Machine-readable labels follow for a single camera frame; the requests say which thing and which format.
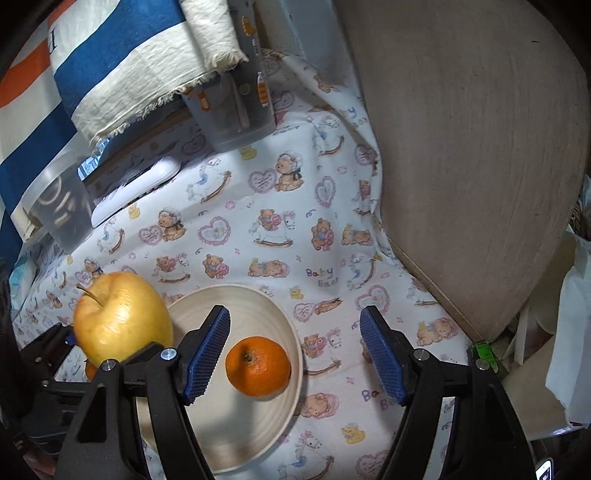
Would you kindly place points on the brown wooden panel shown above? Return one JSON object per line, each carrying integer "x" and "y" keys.
{"x": 461, "y": 138}

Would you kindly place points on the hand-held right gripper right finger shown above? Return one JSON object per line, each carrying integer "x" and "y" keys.
{"x": 383, "y": 355}

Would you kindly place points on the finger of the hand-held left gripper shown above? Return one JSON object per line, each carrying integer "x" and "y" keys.
{"x": 48, "y": 344}

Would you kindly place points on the green lighter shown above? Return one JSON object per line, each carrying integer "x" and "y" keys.
{"x": 485, "y": 356}

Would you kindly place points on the clear plastic cup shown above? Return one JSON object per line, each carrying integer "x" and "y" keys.
{"x": 60, "y": 217}

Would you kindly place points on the blue white tissue pack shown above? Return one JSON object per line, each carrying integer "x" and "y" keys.
{"x": 21, "y": 279}

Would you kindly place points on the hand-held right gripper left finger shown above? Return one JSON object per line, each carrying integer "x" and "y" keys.
{"x": 205, "y": 360}

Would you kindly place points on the yellow apple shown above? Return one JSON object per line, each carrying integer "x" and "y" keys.
{"x": 120, "y": 318}

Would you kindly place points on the cream round plate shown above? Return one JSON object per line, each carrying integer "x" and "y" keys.
{"x": 251, "y": 304}

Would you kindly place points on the white plastic bag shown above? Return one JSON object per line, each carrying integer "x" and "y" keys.
{"x": 572, "y": 323}

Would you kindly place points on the bear print tablecloth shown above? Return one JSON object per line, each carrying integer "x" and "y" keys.
{"x": 277, "y": 230}

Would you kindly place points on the striped blue orange cloth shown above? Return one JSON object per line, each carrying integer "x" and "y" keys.
{"x": 115, "y": 55}

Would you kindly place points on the small mandarin orange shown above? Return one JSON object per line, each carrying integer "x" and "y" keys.
{"x": 91, "y": 370}

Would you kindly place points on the grey printed plastic cup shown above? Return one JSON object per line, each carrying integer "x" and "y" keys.
{"x": 240, "y": 110}

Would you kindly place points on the white remote control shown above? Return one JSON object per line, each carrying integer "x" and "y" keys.
{"x": 138, "y": 187}

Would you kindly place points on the large mandarin orange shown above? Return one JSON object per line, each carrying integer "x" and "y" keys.
{"x": 258, "y": 367}

